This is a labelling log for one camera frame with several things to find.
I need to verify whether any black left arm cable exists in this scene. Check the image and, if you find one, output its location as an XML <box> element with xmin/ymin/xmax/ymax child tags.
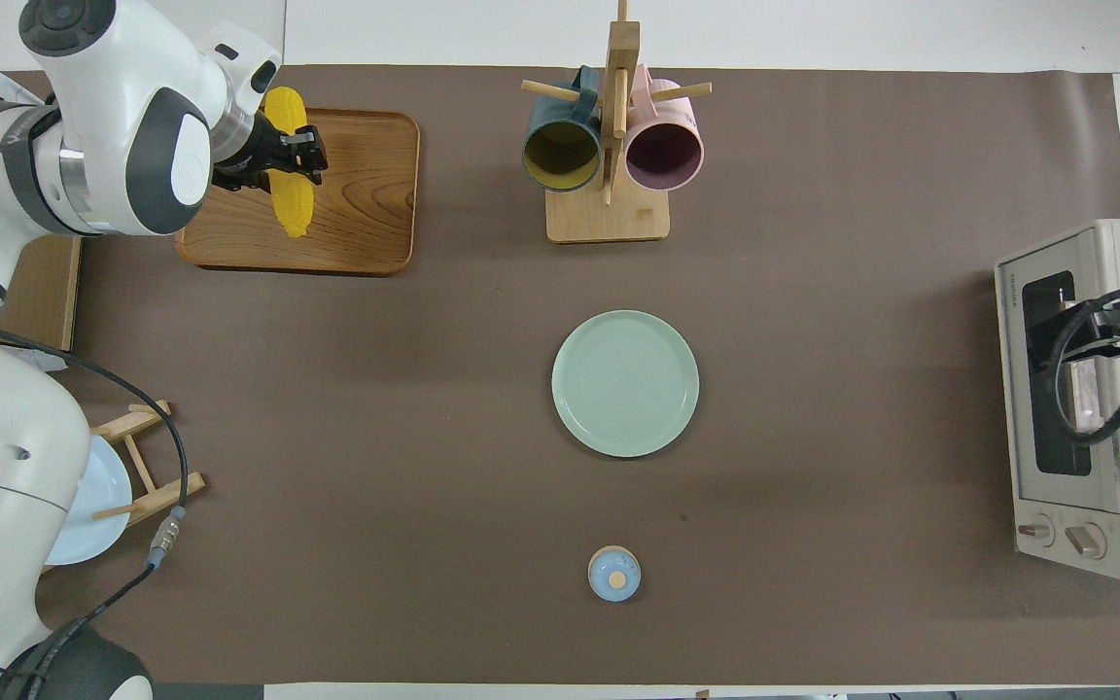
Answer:
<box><xmin>0</xmin><ymin>305</ymin><xmax>191</xmax><ymax>683</ymax></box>

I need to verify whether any pink mug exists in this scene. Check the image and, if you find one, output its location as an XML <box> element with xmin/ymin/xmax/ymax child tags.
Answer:
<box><xmin>623</xmin><ymin>63</ymin><xmax>707</xmax><ymax>193</ymax></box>

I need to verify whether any small blue round bell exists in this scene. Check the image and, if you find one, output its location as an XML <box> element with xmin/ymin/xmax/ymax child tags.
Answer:
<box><xmin>586</xmin><ymin>544</ymin><xmax>644</xmax><ymax>604</ymax></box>

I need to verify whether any wooden mug rack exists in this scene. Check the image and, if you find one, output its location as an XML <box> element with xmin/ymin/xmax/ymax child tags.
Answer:
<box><xmin>520</xmin><ymin>0</ymin><xmax>715</xmax><ymax>245</ymax></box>

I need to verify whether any dark teal mug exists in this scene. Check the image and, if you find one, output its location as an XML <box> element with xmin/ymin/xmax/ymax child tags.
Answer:
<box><xmin>520</xmin><ymin>65</ymin><xmax>606</xmax><ymax>194</ymax></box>

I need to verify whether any glass oven door with handle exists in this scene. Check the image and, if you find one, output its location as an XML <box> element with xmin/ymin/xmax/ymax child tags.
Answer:
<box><xmin>994</xmin><ymin>227</ymin><xmax>1120</xmax><ymax>517</ymax></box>

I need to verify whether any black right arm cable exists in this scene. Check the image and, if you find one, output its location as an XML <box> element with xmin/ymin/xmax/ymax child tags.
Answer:
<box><xmin>1050</xmin><ymin>280</ymin><xmax>1120</xmax><ymax>449</ymax></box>

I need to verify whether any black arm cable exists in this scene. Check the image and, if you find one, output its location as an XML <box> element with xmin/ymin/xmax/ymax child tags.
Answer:
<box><xmin>1050</xmin><ymin>280</ymin><xmax>1120</xmax><ymax>449</ymax></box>
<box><xmin>0</xmin><ymin>305</ymin><xmax>191</xmax><ymax>683</ymax></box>

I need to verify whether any brown wooden tray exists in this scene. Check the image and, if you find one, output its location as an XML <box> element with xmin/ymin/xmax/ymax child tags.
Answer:
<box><xmin>174</xmin><ymin>106</ymin><xmax>423</xmax><ymax>279</ymax></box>

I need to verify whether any brown table mat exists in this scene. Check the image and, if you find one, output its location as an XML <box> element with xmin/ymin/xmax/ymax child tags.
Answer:
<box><xmin>0</xmin><ymin>62</ymin><xmax>1120</xmax><ymax>687</ymax></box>

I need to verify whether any wooden plate rack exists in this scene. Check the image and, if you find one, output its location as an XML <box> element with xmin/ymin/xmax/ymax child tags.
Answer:
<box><xmin>87</xmin><ymin>398</ymin><xmax>207</xmax><ymax>527</ymax></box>

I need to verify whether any light wooden stepped shelf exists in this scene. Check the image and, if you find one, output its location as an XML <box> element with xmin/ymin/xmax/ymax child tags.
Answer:
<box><xmin>0</xmin><ymin>76</ymin><xmax>86</xmax><ymax>354</ymax></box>

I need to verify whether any light blue plate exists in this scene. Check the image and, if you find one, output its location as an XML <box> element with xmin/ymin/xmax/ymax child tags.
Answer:
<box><xmin>42</xmin><ymin>434</ymin><xmax>134</xmax><ymax>568</ymax></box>

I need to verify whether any pale green plate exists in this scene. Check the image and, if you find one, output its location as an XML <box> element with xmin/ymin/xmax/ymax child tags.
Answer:
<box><xmin>550</xmin><ymin>309</ymin><xmax>702</xmax><ymax>460</ymax></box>

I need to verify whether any yellow corn cob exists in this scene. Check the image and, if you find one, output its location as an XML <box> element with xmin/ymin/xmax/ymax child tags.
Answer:
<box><xmin>262</xmin><ymin>86</ymin><xmax>316</xmax><ymax>240</ymax></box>

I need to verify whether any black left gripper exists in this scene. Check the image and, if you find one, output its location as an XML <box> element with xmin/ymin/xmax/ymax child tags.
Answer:
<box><xmin>212</xmin><ymin>116</ymin><xmax>331</xmax><ymax>192</ymax></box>

